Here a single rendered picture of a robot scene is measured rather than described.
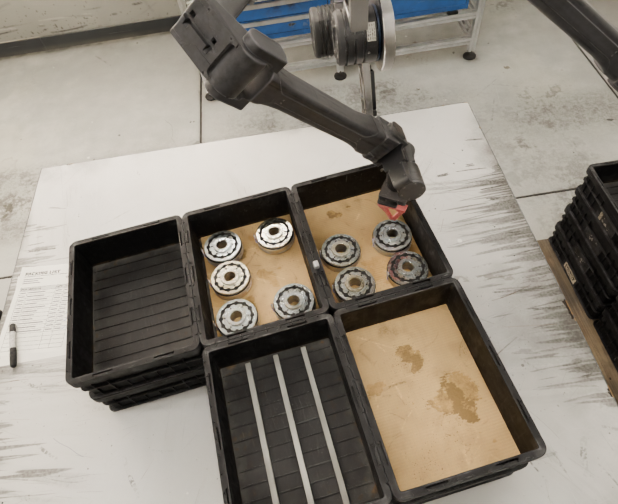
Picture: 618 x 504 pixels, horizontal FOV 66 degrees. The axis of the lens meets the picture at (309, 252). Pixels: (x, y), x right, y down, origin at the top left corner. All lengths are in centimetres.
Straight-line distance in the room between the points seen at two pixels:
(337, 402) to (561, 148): 213
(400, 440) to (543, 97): 247
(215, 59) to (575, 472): 111
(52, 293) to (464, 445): 122
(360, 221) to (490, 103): 187
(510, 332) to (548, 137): 174
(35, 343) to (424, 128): 142
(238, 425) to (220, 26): 80
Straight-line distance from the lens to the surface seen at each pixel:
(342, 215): 135
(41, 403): 149
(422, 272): 122
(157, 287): 133
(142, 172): 182
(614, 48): 96
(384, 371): 113
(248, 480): 109
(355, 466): 108
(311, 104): 81
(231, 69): 72
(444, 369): 115
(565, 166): 281
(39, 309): 163
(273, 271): 126
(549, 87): 327
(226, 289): 123
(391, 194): 110
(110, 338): 131
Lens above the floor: 189
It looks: 56 degrees down
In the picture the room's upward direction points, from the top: 9 degrees counter-clockwise
